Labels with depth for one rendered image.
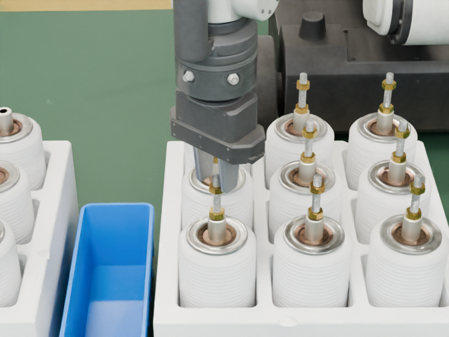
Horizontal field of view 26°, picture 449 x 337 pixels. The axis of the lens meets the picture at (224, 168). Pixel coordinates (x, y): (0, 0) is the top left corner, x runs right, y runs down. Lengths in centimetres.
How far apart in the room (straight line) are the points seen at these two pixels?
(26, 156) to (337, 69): 57
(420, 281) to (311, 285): 13
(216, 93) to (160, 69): 101
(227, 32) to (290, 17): 87
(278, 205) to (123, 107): 69
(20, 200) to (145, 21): 100
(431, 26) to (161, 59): 73
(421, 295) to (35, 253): 50
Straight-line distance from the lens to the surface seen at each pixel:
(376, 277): 122
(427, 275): 120
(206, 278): 117
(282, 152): 136
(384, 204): 127
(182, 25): 96
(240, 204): 126
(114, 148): 179
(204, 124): 107
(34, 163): 141
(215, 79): 101
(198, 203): 125
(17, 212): 130
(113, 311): 146
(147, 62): 206
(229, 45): 99
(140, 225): 148
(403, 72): 169
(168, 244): 129
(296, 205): 126
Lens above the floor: 101
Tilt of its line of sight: 36 degrees down
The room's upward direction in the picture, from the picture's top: straight up
